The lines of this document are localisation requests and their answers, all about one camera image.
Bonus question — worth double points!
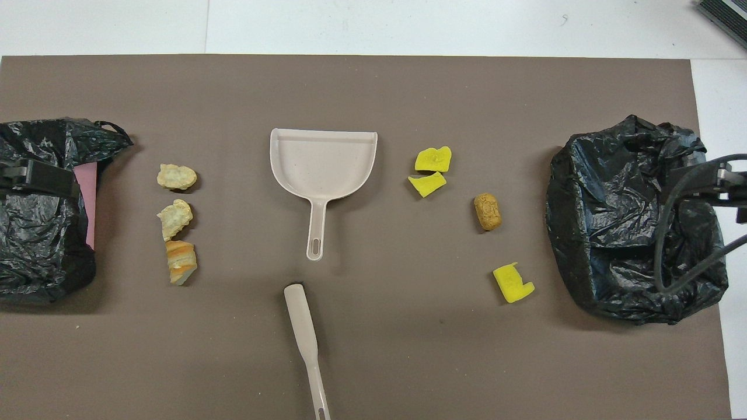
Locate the large yellow sponge chunk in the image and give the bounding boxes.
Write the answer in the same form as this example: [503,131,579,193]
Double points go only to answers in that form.
[414,146,453,173]

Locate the brown croquette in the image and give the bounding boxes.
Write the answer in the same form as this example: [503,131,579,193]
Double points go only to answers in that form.
[473,193,502,232]

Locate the black bag lined open bin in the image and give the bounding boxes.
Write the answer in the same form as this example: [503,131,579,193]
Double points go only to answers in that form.
[546,114,730,326]

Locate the beige plastic dustpan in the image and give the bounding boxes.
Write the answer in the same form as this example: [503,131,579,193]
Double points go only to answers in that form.
[270,128,378,261]

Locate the pale elongated bread chunk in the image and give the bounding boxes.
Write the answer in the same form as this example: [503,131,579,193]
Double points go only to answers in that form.
[156,199,194,242]

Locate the pale round bread chunk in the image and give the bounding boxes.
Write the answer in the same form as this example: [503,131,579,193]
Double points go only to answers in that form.
[156,163,198,191]

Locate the orange striped croissant piece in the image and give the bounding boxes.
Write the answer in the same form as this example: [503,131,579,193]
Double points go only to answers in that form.
[166,240,198,286]

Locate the pink bin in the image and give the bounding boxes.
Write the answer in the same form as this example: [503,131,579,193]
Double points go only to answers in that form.
[74,162,98,251]

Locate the beige hand brush black bristles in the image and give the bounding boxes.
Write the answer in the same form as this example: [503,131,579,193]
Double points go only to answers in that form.
[284,283,331,420]

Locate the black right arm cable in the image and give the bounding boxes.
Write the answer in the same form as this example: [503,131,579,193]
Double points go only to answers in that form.
[654,153,747,293]

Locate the notched yellow sponge piece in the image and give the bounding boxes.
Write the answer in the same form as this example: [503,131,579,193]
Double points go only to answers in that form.
[493,262,535,305]

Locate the black crumpled trash bag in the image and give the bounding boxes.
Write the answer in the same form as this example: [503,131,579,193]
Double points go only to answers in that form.
[0,118,134,305]

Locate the large brown table mat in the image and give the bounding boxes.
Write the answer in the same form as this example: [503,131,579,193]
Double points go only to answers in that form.
[0,54,731,420]

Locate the dark ribbed device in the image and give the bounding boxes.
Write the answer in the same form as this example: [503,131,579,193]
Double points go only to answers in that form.
[696,0,747,50]

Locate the triangular yellow sponge piece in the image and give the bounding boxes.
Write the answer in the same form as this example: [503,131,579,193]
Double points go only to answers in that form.
[407,171,448,199]

